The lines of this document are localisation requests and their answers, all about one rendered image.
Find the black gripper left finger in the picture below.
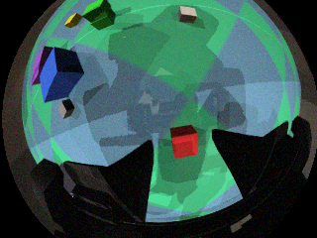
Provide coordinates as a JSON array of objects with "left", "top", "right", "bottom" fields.
[{"left": 63, "top": 140, "right": 155, "bottom": 222}]

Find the blue cube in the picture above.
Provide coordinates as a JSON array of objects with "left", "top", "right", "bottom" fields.
[{"left": 40, "top": 47, "right": 84, "bottom": 103}]

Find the green block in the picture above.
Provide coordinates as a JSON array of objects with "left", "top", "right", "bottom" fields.
[
  {"left": 91, "top": 8, "right": 116, "bottom": 31},
  {"left": 83, "top": 0, "right": 111, "bottom": 23}
]

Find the purple block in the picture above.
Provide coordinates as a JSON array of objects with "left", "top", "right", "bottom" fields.
[{"left": 32, "top": 47, "right": 53, "bottom": 86}]

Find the small yellow block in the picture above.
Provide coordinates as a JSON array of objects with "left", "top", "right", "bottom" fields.
[{"left": 65, "top": 13, "right": 83, "bottom": 28}]

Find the red block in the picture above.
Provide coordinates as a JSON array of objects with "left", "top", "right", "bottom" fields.
[{"left": 170, "top": 124, "right": 198, "bottom": 159}]

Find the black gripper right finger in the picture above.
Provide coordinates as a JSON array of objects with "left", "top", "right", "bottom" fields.
[{"left": 211, "top": 120, "right": 289, "bottom": 198}]

